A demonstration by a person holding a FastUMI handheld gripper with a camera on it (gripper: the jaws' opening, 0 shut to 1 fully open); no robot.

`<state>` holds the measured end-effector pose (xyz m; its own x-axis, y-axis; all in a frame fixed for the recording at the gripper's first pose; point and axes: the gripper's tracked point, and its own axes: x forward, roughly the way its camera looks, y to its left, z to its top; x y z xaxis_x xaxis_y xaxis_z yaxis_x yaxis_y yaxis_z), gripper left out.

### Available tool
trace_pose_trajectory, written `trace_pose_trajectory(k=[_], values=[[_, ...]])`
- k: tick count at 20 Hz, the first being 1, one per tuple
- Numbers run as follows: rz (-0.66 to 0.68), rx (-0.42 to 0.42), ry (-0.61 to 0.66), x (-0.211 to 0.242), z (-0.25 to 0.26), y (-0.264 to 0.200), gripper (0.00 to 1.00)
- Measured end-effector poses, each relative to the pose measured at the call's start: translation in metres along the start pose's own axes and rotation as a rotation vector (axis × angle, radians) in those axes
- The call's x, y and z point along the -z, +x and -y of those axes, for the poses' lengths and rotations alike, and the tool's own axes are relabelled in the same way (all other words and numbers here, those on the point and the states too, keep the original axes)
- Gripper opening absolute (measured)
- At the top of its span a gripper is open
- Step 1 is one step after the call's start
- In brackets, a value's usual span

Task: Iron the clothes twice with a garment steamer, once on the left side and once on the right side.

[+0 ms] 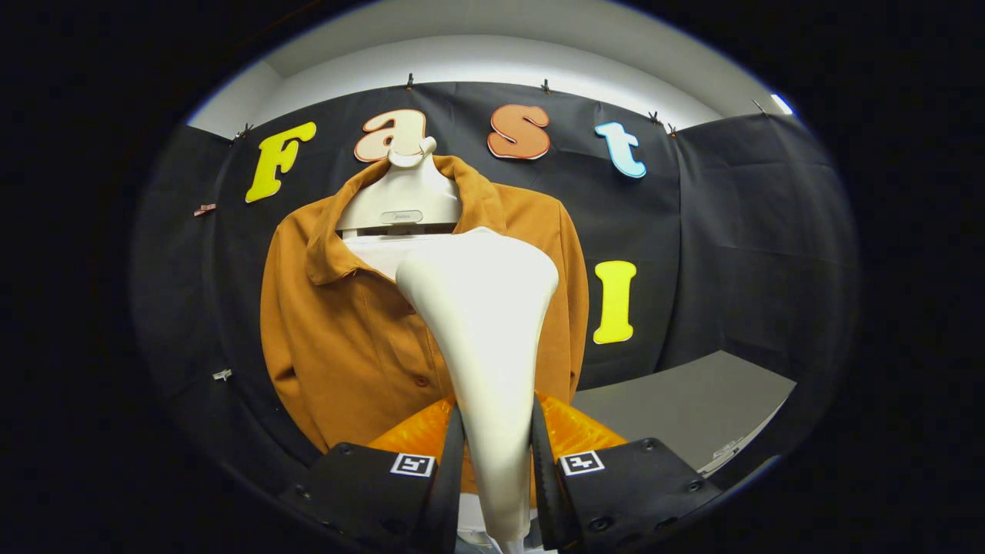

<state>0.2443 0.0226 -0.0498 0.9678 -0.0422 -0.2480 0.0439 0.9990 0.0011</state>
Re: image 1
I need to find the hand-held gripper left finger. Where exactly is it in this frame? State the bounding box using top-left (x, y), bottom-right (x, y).
top-left (281, 396), bottom-right (466, 552)

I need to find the grey cabinet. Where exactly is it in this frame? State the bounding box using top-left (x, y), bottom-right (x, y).
top-left (571, 350), bottom-right (797, 478)

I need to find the white garment steamer head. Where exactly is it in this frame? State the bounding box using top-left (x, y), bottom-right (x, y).
top-left (395, 227), bottom-right (560, 554)

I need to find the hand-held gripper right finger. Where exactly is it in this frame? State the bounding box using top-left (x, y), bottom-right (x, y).
top-left (531, 392), bottom-right (724, 552)

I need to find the black backdrop cloth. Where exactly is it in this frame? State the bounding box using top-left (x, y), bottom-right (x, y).
top-left (131, 81), bottom-right (859, 493)

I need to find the brown button-up shirt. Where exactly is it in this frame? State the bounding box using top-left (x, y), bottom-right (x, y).
top-left (259, 154), bottom-right (589, 493)

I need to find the white garment hanger form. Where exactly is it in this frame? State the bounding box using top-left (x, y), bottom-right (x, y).
top-left (336, 136), bottom-right (493, 543)

